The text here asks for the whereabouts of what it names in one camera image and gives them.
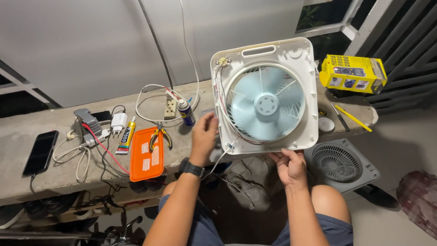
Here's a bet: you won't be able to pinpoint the person's left leg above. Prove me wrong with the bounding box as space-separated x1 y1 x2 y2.
161 180 178 198

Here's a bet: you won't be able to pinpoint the person's blue shorts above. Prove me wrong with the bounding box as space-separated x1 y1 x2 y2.
158 194 354 246

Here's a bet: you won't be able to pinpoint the white sneakers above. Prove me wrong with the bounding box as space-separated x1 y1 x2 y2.
225 155 274 212

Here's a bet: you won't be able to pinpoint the person's right hand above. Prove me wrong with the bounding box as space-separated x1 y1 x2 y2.
268 149 308 189

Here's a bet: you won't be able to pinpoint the white box fan housing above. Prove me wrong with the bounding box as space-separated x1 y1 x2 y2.
210 37 320 156

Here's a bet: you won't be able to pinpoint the light blue fan blade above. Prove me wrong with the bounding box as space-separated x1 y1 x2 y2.
229 67 305 141

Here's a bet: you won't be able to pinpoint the black metal gate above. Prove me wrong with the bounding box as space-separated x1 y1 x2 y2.
348 0 437 116

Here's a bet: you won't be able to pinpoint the grey electronic device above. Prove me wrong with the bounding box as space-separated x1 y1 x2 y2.
73 108 104 137

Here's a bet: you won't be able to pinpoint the grey fan front grille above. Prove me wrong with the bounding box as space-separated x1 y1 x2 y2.
304 138 381 194

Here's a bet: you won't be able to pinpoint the yellow multimeter box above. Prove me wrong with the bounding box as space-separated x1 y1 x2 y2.
319 54 388 95

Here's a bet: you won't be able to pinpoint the person's left hand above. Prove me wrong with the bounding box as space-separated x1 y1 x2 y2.
189 112 220 168

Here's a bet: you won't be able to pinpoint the person's leg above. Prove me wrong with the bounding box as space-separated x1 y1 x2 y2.
310 184 352 225
161 180 178 198

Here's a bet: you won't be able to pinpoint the white round cap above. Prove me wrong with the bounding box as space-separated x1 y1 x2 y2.
318 117 335 133

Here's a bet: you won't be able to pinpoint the black wristwatch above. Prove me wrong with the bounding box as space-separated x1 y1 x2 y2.
179 160 206 178

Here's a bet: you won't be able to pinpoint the black rectangular device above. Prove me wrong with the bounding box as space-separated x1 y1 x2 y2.
91 110 113 122

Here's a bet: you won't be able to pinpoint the dark red cloth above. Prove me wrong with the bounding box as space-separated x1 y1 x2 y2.
396 170 437 240

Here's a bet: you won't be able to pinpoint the white charger plug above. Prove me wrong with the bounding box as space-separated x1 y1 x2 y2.
110 112 128 138

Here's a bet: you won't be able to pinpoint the white charging cable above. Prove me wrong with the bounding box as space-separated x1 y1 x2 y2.
52 129 110 182

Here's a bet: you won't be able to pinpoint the orange plastic tray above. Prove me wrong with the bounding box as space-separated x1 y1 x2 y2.
129 126 165 182

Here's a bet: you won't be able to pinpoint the yellow black handled pliers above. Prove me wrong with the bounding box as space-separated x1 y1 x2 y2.
149 122 173 153

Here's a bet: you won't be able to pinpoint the blue spray can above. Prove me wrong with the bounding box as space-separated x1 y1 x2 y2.
177 98 196 126

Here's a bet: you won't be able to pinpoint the white power strip cord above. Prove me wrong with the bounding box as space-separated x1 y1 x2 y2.
135 0 200 123

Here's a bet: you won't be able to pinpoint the black cable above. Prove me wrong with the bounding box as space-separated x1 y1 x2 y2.
94 105 127 192

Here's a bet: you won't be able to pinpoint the heap of dark shoes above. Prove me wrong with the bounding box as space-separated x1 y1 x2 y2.
0 190 103 230

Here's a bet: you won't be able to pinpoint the yellow plastic pry tool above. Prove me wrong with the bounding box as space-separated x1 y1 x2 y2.
334 104 373 132

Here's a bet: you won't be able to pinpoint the white fan power cord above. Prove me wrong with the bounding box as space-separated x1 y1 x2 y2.
201 145 255 210

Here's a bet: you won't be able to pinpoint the black handled screwdriver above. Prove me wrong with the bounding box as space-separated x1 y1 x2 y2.
330 103 351 132

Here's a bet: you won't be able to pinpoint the yellow black glue tube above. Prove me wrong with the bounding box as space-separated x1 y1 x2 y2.
115 116 137 155

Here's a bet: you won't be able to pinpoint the white window frame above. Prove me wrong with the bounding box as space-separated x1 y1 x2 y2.
295 0 364 41

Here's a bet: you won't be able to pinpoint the red wire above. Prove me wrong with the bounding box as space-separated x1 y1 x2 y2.
81 123 131 175

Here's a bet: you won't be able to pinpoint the person's right leg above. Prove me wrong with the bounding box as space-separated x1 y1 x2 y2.
310 184 352 225

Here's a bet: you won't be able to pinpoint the black smartphone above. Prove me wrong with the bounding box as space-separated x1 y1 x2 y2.
22 130 59 177

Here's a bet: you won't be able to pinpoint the beige power strip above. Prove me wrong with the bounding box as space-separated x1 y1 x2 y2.
164 96 178 120

